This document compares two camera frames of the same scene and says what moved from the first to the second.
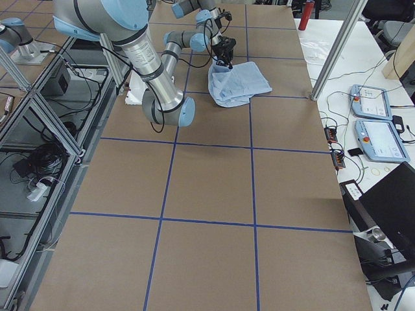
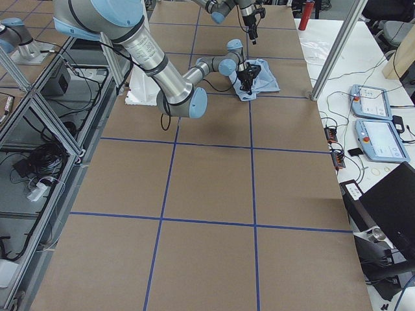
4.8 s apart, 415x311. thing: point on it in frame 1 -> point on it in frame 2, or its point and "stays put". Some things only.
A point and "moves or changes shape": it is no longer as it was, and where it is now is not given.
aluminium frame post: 340,47 stays put
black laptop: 391,205 stays put
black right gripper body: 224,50 -> 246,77
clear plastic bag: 314,51 stays put
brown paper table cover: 241,209 stays put
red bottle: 308,10 stays put
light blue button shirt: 230,87 moves or changes shape
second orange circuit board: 338,159 stays put
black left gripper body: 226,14 -> 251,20
